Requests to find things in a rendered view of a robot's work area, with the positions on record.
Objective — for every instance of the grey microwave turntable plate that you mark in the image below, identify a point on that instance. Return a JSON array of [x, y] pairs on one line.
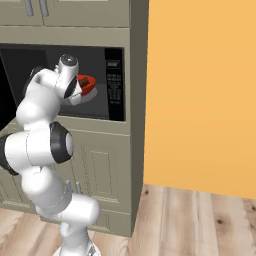
[[90, 97]]

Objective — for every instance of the tall grey-green cabinet housing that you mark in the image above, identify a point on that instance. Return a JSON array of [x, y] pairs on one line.
[[138, 116]]

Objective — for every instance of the red bowl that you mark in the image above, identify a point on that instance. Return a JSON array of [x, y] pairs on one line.
[[88, 87]]

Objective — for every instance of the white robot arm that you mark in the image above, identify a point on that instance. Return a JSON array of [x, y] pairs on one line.
[[36, 150]]

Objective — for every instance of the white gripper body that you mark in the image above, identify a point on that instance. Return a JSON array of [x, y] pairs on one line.
[[76, 96]]

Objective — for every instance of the black microwave door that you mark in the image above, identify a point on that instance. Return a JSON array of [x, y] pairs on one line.
[[5, 100]]

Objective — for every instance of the black built-in microwave oven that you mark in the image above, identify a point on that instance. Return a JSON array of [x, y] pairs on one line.
[[115, 86]]

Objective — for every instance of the brown chicken drumstick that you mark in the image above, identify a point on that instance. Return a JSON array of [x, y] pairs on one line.
[[85, 80]]

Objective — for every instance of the grey-green upper cupboard door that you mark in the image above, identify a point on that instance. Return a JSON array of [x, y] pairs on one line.
[[90, 13], [15, 18]]

